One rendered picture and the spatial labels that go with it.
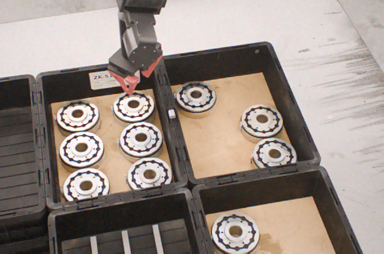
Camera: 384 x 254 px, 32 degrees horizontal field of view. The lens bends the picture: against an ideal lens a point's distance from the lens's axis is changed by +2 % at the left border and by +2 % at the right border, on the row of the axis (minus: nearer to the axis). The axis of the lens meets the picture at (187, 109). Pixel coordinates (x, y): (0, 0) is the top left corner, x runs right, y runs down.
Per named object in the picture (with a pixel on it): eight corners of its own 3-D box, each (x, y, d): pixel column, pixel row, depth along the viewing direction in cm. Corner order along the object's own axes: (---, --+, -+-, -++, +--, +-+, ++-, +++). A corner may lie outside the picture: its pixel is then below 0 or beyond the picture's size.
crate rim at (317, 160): (156, 62, 167) (156, 56, 165) (269, 46, 172) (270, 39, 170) (189, 191, 142) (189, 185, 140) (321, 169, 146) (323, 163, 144)
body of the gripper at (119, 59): (162, 50, 137) (162, 23, 132) (133, 79, 132) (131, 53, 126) (137, 38, 140) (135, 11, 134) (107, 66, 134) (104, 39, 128)
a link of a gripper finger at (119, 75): (155, 86, 142) (153, 55, 134) (135, 107, 138) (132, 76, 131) (129, 73, 144) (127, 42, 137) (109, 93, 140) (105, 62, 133)
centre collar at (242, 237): (221, 225, 142) (221, 224, 141) (242, 220, 143) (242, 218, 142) (228, 245, 139) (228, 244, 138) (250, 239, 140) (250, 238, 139)
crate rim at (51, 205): (36, 79, 163) (35, 72, 161) (156, 62, 167) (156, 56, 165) (48, 217, 137) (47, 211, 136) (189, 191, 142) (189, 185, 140)
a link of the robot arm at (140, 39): (165, -20, 125) (122, -24, 122) (180, 20, 118) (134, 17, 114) (150, 28, 133) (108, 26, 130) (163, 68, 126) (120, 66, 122)
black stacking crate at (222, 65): (158, 88, 174) (157, 58, 166) (264, 72, 179) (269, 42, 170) (189, 214, 149) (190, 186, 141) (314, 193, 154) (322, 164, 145)
